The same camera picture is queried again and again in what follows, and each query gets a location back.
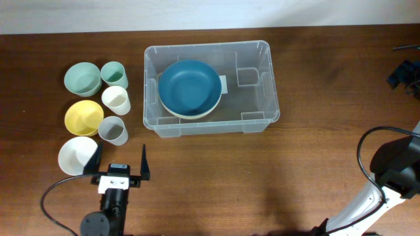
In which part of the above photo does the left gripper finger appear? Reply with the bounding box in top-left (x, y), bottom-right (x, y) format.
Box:
top-left (140, 144), bottom-right (150, 181)
top-left (83, 141), bottom-right (104, 174)

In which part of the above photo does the cream plate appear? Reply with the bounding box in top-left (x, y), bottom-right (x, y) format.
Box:
top-left (161, 98), bottom-right (221, 120)

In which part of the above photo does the blue plate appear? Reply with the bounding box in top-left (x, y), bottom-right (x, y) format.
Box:
top-left (158, 60), bottom-right (222, 117)

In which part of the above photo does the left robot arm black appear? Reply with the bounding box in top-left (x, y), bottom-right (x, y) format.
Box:
top-left (80, 142), bottom-right (150, 236)

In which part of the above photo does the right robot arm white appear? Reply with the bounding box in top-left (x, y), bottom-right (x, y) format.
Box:
top-left (310, 126), bottom-right (419, 235)

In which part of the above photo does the clear plastic storage container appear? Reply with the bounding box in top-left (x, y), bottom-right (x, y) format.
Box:
top-left (143, 40), bottom-right (280, 138)

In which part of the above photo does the white bowl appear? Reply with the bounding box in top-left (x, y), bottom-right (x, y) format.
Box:
top-left (58, 136), bottom-right (98, 176)

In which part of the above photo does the grey cup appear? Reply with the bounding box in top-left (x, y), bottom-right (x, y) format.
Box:
top-left (98, 116), bottom-right (129, 146)

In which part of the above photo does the yellow bowl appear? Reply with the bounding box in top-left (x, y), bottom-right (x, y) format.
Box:
top-left (64, 100), bottom-right (104, 136)

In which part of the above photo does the cream cup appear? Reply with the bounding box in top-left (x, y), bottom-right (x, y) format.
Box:
top-left (101, 86), bottom-right (131, 115)

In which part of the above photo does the green bowl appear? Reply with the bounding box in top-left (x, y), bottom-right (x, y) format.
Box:
top-left (64, 62), bottom-right (102, 97)

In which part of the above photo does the green cup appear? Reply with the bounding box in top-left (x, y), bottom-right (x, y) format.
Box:
top-left (100, 62), bottom-right (129, 89)

